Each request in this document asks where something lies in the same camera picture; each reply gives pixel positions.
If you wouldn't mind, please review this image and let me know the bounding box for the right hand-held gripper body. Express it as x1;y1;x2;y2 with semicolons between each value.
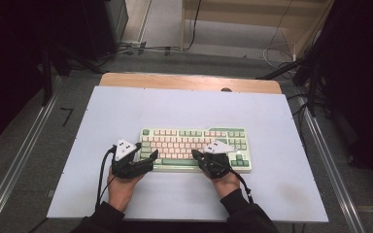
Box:
201;139;238;181

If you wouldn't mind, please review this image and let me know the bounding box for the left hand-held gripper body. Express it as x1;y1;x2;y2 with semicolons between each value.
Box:
110;139;148;182

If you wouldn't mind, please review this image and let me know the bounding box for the green and pink keyboard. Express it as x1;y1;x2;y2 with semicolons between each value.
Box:
135;126;253;174

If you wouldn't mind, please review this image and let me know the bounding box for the person's right hand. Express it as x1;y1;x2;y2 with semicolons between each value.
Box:
210;170;242;200

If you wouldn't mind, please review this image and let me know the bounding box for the person's left hand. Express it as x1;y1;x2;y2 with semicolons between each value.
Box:
106;167;146;215

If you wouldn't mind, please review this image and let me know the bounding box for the white table board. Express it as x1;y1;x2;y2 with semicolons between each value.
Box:
46;84;330;224

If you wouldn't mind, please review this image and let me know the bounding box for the person's dark lap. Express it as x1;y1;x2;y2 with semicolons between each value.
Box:
119;220;241;233

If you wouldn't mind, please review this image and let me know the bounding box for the wooden table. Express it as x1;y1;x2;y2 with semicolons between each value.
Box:
98;72;284;95

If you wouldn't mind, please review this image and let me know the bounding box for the grey power strip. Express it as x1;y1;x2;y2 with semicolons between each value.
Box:
119;40;148;50

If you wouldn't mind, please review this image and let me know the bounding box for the black metal stand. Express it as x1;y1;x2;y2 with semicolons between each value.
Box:
255;56;335;118
38;42;106;108

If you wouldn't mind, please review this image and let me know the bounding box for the dark cabinet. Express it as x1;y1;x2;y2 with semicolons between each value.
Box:
80;0;130;62

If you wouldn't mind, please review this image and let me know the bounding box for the light wooden shelf unit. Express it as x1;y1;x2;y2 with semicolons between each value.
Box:
180;0;337;62

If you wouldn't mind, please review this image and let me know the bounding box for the dark curtain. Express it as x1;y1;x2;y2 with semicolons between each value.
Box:
0;0;90;154
317;0;373;197

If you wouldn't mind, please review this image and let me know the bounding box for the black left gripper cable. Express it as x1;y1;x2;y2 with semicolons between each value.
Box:
94;145;119;211

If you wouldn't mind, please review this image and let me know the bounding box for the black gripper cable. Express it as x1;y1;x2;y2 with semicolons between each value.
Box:
94;145;119;211
228;167;254;205

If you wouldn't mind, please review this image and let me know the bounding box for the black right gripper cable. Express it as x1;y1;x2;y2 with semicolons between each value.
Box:
228;167;254;205

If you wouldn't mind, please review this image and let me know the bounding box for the aluminium floor rail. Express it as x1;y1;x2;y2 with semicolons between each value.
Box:
0;76;63;233
295;95;367;233

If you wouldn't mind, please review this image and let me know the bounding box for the black floor cable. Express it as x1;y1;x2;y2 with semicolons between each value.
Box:
96;0;203;61

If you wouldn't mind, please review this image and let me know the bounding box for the white floor cable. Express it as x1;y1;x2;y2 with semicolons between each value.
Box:
261;0;298;72

